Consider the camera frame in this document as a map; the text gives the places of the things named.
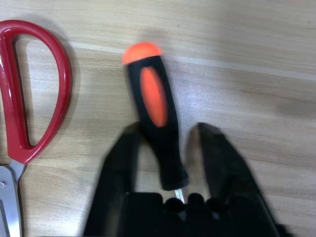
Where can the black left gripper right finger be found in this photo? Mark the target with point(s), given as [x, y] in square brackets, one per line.
[227, 168]

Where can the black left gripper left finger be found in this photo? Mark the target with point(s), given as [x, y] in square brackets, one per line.
[116, 177]

